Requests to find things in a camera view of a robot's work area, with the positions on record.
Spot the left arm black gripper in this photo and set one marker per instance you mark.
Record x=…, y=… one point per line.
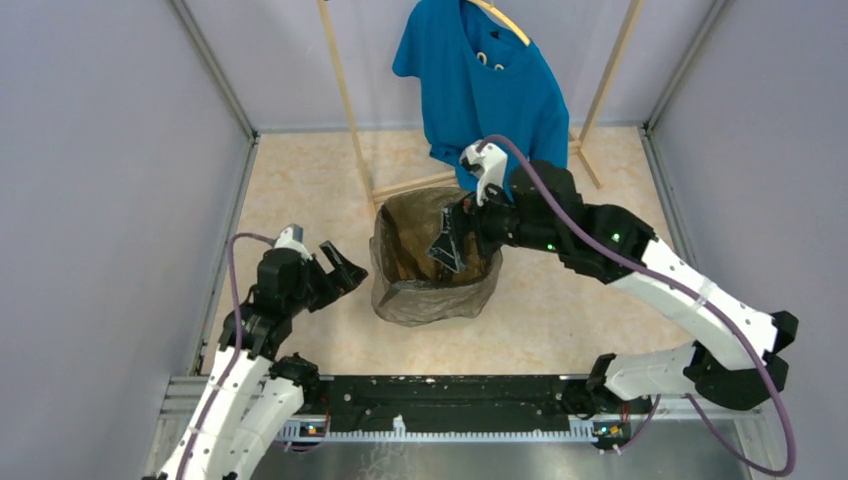
x=343, y=279

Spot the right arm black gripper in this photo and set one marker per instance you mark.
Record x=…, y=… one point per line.
x=470, y=217

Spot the dark translucent trash bag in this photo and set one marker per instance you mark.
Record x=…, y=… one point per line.
x=411, y=289

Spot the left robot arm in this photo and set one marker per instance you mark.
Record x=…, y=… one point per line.
x=250, y=393

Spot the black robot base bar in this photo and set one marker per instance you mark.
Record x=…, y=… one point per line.
x=451, y=404

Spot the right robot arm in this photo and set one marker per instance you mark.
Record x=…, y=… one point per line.
x=734, y=358

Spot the blue t-shirt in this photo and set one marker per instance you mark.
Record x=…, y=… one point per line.
x=477, y=78

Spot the wooden clothes hanger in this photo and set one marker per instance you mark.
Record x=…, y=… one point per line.
x=490, y=8

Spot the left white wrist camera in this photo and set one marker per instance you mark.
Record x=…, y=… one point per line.
x=291, y=238

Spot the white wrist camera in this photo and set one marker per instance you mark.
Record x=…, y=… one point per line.
x=487, y=162
x=291, y=238

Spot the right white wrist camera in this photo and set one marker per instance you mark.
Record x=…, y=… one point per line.
x=487, y=162

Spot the aluminium corner frame post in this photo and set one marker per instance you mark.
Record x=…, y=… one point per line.
x=235, y=201

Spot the right aluminium corner post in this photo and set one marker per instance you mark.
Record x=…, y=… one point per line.
x=680, y=240

